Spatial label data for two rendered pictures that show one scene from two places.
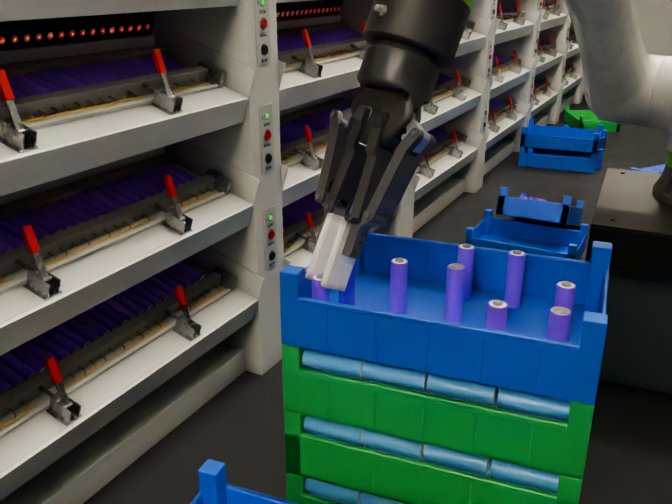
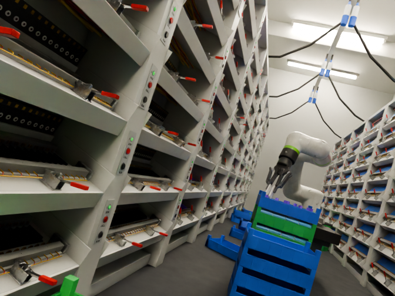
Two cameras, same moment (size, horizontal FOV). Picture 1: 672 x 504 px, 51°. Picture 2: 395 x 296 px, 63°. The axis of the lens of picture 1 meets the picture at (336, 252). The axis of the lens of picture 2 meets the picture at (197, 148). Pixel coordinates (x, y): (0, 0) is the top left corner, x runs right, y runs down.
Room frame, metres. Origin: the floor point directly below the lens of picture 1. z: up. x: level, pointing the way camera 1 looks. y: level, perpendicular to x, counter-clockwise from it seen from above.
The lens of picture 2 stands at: (-0.89, 0.81, 0.49)
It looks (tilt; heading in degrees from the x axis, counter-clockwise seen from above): 3 degrees up; 347
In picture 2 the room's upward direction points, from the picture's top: 18 degrees clockwise
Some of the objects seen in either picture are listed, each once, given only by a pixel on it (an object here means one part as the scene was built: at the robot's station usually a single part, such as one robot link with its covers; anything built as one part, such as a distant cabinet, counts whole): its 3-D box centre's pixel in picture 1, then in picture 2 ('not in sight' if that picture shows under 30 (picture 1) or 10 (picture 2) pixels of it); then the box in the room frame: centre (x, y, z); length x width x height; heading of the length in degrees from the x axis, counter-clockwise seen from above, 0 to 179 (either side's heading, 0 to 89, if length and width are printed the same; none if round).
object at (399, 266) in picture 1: (398, 286); not in sight; (0.68, -0.07, 0.44); 0.02 x 0.02 x 0.06
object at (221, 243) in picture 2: not in sight; (231, 248); (1.18, -0.13, 0.04); 0.30 x 0.20 x 0.08; 39
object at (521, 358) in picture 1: (451, 291); (285, 206); (0.66, -0.12, 0.44); 0.30 x 0.20 x 0.08; 69
